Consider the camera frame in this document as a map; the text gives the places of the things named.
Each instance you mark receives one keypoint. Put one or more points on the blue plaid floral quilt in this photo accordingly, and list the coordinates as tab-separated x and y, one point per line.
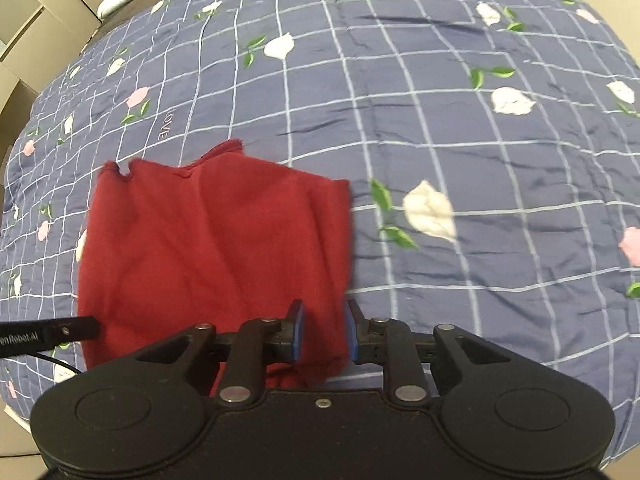
492	147

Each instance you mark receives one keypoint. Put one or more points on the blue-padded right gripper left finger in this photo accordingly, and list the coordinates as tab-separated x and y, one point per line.
248	352

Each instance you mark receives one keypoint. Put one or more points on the beige built-in wardrobe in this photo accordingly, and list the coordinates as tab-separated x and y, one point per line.
38	39

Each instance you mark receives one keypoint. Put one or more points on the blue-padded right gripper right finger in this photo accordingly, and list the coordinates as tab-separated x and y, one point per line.
389	344

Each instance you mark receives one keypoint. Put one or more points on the red long-sleeve sweater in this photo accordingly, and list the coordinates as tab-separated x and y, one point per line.
221	241

